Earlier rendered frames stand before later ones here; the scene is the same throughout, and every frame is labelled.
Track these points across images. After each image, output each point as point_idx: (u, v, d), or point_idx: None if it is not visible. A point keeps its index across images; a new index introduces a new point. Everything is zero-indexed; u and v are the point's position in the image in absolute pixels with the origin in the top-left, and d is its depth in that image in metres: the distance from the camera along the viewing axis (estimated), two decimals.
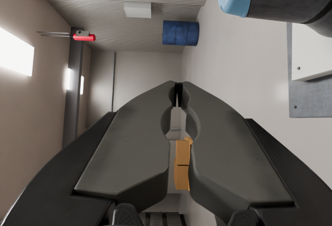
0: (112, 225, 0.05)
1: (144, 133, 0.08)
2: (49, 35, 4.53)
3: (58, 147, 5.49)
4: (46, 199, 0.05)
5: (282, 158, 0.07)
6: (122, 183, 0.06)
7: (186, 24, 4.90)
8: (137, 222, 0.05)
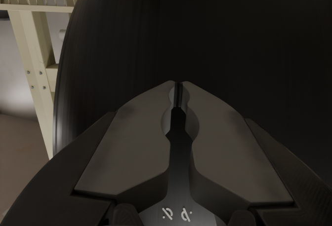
0: (112, 225, 0.05)
1: (144, 133, 0.08)
2: None
3: None
4: (46, 199, 0.05)
5: (282, 158, 0.07)
6: (122, 183, 0.06)
7: None
8: (137, 222, 0.05)
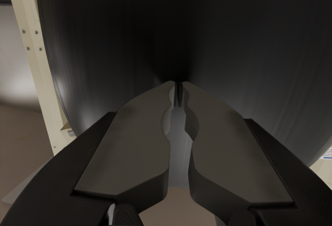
0: (112, 225, 0.05)
1: (144, 133, 0.08)
2: None
3: None
4: (46, 199, 0.05)
5: (282, 158, 0.07)
6: (122, 184, 0.06)
7: None
8: (137, 222, 0.05)
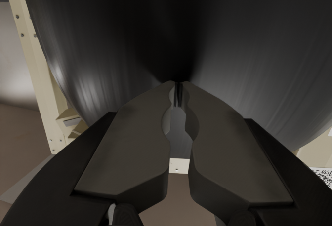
0: (112, 225, 0.05)
1: (144, 133, 0.08)
2: None
3: None
4: (46, 199, 0.05)
5: (282, 158, 0.07)
6: (122, 184, 0.06)
7: None
8: (137, 222, 0.05)
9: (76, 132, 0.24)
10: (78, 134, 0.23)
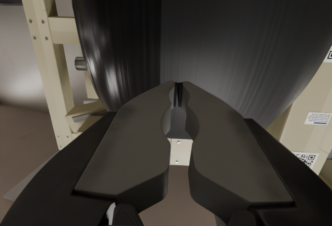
0: (112, 225, 0.05)
1: (144, 133, 0.08)
2: None
3: None
4: (46, 199, 0.05)
5: (282, 158, 0.07)
6: (122, 183, 0.06)
7: None
8: (137, 222, 0.05)
9: None
10: None
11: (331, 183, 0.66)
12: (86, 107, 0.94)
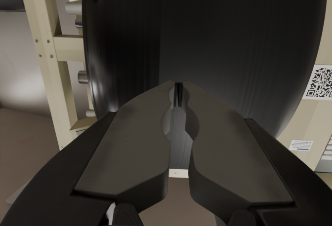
0: (112, 225, 0.05)
1: (144, 133, 0.08)
2: None
3: None
4: (46, 199, 0.05)
5: (282, 158, 0.07)
6: (122, 183, 0.06)
7: None
8: (137, 222, 0.05)
9: None
10: None
11: None
12: (89, 121, 0.99)
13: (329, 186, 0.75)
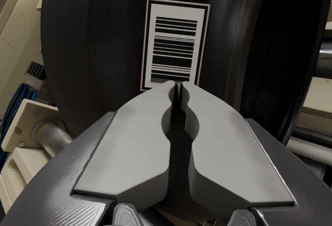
0: (112, 225, 0.05)
1: (144, 133, 0.08)
2: None
3: None
4: (46, 199, 0.05)
5: (282, 158, 0.07)
6: (122, 183, 0.06)
7: None
8: (137, 222, 0.05)
9: None
10: None
11: None
12: None
13: None
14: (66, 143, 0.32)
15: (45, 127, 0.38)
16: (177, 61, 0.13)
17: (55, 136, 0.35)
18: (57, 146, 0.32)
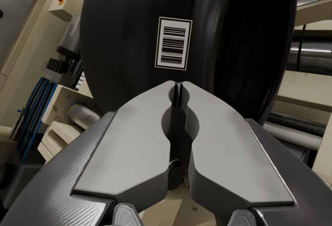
0: (112, 225, 0.05)
1: (144, 133, 0.08)
2: None
3: None
4: (46, 199, 0.05)
5: (282, 158, 0.07)
6: (122, 183, 0.06)
7: None
8: (137, 222, 0.05)
9: (180, 69, 0.25)
10: (178, 69, 0.25)
11: None
12: None
13: None
14: (94, 115, 0.44)
15: (74, 106, 0.49)
16: (175, 50, 0.25)
17: (84, 112, 0.46)
18: (87, 118, 0.44)
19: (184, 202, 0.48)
